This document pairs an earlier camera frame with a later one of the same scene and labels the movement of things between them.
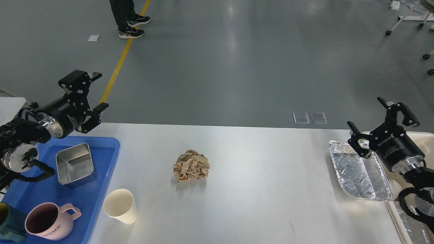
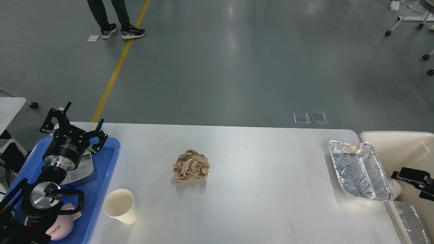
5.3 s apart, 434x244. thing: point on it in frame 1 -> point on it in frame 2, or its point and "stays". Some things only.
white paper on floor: [93, 37] stays
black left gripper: [61, 116] -> [67, 147]
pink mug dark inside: [48, 220] stays
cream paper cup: [119, 203] stays
